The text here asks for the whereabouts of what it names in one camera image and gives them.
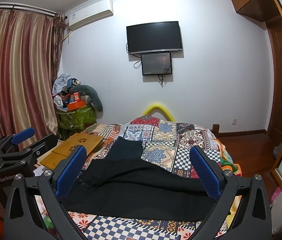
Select black pants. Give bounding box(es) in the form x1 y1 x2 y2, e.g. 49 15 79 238
60 157 216 222

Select orange fleece blanket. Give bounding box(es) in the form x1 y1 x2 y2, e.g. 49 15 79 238
214 139 242 177

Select patchwork patterned bedspread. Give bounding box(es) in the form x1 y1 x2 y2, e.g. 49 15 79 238
70 115 221 239

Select green fabric storage bag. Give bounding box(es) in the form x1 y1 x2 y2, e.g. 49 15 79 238
55 105 97 140

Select folded dark teal garment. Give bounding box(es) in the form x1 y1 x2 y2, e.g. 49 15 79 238
105 137 143 160

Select orange box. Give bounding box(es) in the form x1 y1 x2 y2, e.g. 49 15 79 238
67 100 86 111

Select pile of clothes on bag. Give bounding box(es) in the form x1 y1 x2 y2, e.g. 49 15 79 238
52 74 81 106

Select red and gold curtain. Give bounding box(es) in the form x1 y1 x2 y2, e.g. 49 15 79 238
0 9 65 148

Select brown wooden door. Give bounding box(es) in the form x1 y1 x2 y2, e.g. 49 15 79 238
268 19 282 146

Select yellow foam bed rail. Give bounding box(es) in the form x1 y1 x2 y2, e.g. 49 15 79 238
143 103 176 122

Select small wall mounted screen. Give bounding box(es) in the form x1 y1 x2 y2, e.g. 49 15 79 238
141 53 172 76

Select wall mounted black television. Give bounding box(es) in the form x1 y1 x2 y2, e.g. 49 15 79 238
126 21 183 55

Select white wall air conditioner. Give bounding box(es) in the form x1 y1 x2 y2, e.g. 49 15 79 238
67 0 113 31

